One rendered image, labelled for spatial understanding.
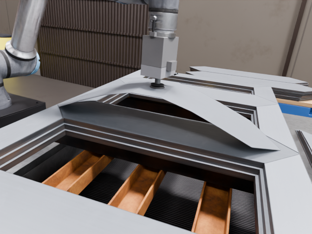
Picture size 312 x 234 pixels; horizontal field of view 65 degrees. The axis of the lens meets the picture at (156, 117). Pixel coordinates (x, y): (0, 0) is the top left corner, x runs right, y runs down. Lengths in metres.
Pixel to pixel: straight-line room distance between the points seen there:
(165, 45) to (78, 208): 0.42
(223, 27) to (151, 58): 2.68
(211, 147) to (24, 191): 0.42
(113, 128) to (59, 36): 3.93
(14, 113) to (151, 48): 0.66
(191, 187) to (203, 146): 0.39
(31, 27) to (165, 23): 0.60
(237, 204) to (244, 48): 2.50
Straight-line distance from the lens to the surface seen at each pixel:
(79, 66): 4.35
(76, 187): 0.74
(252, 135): 0.68
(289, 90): 1.52
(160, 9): 0.63
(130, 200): 0.72
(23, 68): 1.18
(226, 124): 0.64
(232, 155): 0.63
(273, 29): 3.24
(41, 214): 0.44
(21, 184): 0.51
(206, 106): 0.67
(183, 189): 0.99
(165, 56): 0.64
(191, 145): 0.63
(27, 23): 1.07
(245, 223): 0.93
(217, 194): 0.79
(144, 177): 0.80
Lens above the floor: 1.16
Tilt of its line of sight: 22 degrees down
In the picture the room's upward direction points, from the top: 5 degrees clockwise
